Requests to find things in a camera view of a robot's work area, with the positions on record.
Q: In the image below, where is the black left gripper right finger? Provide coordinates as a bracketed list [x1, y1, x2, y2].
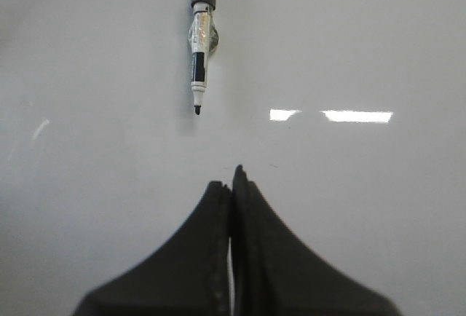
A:
[231, 166, 400, 315]

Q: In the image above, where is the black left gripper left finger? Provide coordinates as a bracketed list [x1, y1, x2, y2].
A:
[74, 181, 231, 315]

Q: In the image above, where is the white whiteboard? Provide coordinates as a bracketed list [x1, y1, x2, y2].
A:
[1, 0, 465, 315]

